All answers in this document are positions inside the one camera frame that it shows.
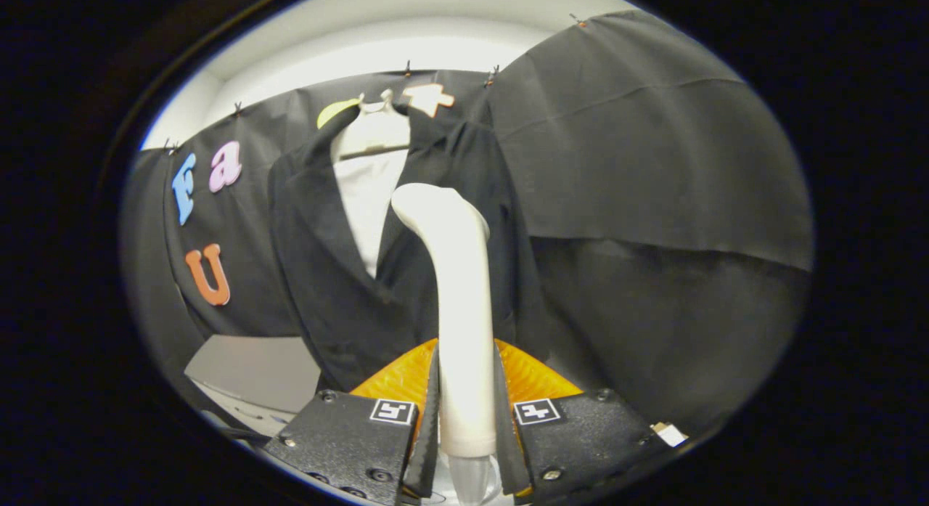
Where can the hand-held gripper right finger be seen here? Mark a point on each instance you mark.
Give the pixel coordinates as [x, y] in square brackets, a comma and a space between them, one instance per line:
[506, 441]

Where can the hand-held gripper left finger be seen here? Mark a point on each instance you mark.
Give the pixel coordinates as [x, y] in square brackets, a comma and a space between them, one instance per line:
[428, 441]

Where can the white mannequin torso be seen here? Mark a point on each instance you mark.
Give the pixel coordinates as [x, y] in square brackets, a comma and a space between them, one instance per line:
[370, 201]

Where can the grey cabinet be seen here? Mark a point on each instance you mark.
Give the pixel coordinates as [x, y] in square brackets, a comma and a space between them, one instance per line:
[254, 368]

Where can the white garment steamer head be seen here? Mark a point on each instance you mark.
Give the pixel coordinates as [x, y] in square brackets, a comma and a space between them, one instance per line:
[464, 310]

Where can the black jacket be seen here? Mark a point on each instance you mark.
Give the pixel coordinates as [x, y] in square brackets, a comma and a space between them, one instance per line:
[326, 288]

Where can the black backdrop cloth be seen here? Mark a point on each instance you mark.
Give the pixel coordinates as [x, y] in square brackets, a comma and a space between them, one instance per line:
[653, 165]

